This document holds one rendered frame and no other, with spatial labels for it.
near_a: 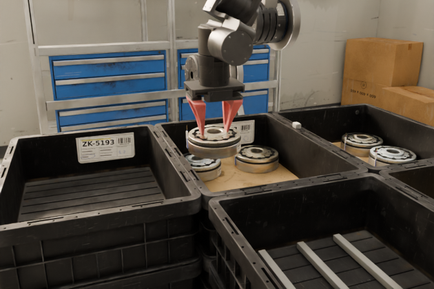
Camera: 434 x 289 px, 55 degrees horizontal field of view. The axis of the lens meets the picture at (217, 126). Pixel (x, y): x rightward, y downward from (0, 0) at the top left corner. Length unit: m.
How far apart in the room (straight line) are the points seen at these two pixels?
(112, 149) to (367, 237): 0.56
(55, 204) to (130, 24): 2.83
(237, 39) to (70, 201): 0.46
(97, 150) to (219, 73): 0.36
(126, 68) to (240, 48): 2.09
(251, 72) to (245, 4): 2.34
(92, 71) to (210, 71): 1.99
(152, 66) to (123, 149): 1.83
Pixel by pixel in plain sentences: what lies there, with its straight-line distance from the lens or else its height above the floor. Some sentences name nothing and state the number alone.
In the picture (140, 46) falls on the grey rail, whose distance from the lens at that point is 2.72.
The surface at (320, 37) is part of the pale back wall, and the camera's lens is 4.48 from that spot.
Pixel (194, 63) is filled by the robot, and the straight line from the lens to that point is 1.81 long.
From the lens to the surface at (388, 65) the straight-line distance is 4.28.
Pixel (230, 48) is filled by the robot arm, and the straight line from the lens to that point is 0.67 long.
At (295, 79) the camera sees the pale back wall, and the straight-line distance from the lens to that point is 4.37.
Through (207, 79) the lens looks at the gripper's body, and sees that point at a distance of 0.75.
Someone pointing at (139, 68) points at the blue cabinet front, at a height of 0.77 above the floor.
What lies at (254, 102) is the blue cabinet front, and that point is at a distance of 3.14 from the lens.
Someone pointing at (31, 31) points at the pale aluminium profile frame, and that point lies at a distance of 2.62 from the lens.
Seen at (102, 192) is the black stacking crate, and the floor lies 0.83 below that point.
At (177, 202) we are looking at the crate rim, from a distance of 0.61.
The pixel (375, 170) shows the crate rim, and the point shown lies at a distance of 0.77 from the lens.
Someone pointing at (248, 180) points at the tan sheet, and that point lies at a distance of 0.92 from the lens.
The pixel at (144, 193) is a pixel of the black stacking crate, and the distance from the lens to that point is 0.87.
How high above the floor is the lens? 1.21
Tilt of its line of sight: 17 degrees down
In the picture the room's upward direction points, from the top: straight up
